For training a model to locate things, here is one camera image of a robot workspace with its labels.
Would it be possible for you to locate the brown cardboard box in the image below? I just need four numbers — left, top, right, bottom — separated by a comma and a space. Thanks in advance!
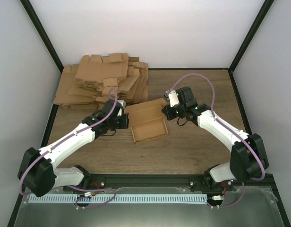
125, 98, 168, 143

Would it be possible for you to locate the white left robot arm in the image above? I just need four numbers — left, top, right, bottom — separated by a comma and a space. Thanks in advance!
17, 99, 129, 197

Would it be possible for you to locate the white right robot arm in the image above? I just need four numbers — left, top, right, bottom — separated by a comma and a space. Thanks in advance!
162, 87, 269, 191

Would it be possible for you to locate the stack of flat cardboard boxes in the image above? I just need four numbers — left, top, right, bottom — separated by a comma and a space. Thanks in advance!
54, 53, 149, 109

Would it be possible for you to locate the light blue slotted strip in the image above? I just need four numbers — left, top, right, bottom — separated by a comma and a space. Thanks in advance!
28, 194, 207, 204

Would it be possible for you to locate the grey metal front plate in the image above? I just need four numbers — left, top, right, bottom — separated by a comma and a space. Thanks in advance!
10, 187, 284, 227

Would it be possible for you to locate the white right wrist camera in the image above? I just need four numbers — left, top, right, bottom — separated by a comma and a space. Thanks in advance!
164, 89, 180, 108

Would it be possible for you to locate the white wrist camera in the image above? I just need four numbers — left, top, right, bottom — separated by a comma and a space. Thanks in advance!
116, 100, 126, 117
164, 89, 180, 108

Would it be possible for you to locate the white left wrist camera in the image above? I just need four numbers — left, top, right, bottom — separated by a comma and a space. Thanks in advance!
116, 100, 126, 117

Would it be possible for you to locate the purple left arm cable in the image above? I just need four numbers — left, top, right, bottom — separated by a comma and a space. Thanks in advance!
18, 87, 119, 210

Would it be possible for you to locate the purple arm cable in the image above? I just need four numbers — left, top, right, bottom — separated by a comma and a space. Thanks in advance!
18, 87, 119, 210
171, 73, 266, 209

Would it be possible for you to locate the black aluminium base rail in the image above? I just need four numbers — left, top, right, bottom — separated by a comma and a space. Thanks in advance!
24, 173, 274, 192

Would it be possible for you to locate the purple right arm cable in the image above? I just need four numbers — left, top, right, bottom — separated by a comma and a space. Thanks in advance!
171, 73, 266, 209

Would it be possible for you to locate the black right frame post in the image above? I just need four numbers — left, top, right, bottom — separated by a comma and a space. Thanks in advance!
229, 0, 274, 74

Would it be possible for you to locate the black frame post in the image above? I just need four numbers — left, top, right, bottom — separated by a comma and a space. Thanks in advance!
229, 0, 274, 74
20, 0, 64, 73

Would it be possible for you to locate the black left frame post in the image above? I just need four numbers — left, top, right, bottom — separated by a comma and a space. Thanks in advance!
20, 0, 64, 73

